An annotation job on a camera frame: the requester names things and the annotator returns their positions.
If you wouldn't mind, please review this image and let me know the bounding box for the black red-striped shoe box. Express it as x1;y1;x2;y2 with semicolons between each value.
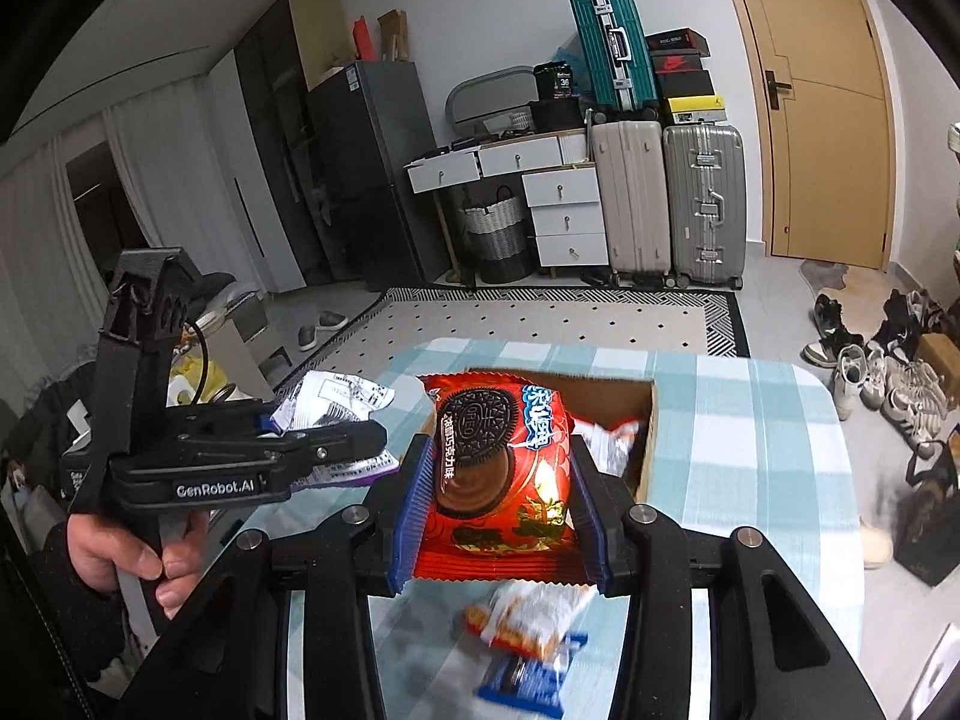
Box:
645;30;707;57

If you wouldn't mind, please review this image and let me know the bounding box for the person's left forearm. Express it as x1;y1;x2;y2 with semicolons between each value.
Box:
34;525;151;698

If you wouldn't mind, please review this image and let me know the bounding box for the white wardrobe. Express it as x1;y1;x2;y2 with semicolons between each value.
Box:
208;52;308;293

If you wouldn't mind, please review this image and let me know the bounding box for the white drawer desk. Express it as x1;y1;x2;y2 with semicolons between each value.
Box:
405;127;612;290

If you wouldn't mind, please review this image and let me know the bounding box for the patterned rug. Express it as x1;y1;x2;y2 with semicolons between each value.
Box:
277;286;751;391

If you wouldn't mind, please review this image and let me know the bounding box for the beige suitcase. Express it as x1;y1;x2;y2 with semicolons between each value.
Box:
589;118;674;287

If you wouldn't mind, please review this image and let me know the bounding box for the woven laundry basket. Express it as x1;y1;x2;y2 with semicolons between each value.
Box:
457;195;533;284

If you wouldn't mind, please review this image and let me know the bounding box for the blue cookie snack packet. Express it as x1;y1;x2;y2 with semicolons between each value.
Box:
476;631;591;715

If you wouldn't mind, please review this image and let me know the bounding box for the teal suitcase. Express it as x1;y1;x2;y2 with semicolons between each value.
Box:
568;0;661;117

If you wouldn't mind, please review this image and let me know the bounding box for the person's left hand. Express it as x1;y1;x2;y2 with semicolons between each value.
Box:
67;510;212;620

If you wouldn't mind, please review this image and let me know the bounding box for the white orange snack packet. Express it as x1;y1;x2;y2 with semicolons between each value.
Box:
461;580;595;655

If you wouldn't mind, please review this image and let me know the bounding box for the small cardboard box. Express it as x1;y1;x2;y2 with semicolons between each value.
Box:
916;331;960;389

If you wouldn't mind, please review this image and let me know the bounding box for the pile of shoes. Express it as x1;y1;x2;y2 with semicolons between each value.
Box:
802;289;953;440

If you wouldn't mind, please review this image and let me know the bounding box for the silver suitcase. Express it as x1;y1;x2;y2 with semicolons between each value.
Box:
661;122;747;290

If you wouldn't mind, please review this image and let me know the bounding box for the dark wardrobe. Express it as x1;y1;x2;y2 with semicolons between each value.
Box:
232;0;353;293

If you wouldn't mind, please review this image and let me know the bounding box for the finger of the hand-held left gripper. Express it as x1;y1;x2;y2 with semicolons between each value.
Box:
171;399;282;442
259;420;388;490

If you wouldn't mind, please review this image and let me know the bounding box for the oval grey mirror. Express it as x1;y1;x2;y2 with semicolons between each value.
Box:
445;66;535;140

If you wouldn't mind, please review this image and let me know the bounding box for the wooden door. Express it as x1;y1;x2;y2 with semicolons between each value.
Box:
709;0;912;271

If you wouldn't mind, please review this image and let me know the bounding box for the red cookie snack packet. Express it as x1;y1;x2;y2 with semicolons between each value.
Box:
409;371;601;587

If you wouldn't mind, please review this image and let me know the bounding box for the white purple snack packet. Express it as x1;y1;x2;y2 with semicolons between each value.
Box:
268;371;400;492

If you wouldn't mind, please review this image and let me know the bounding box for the black tote bag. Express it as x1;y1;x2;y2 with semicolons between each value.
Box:
892;444;960;587

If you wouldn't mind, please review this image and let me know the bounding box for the red black shoe box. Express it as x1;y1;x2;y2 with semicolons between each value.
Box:
649;52;710;76

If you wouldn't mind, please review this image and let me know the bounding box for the white chips bag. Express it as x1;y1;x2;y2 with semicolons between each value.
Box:
577;420;640;479

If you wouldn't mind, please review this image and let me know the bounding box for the grey refrigerator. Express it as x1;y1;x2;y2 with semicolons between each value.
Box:
304;60;451;293

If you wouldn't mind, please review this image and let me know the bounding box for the plain black shoe box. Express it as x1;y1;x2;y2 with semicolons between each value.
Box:
655;70;713;100

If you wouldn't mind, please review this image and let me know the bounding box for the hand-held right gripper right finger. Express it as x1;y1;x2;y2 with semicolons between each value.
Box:
570;435;886;720

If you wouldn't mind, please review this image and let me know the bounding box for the black tub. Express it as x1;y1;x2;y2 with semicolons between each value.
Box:
532;62;580;101

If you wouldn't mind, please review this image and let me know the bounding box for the brown paper bag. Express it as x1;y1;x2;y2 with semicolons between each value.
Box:
376;9;410;62

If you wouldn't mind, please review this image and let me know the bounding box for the yellow bag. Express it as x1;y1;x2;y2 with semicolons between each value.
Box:
169;356;226;406

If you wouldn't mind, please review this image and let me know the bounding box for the white curtain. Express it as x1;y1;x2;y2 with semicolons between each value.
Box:
105;82;248;293

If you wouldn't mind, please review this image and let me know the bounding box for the white slipper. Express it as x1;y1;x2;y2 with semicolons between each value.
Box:
861;517;895;569

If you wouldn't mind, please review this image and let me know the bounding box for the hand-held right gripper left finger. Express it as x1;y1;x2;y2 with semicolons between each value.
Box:
131;435;437;720

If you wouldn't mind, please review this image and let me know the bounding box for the shoe rack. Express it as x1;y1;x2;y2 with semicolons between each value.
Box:
945;120;960;301

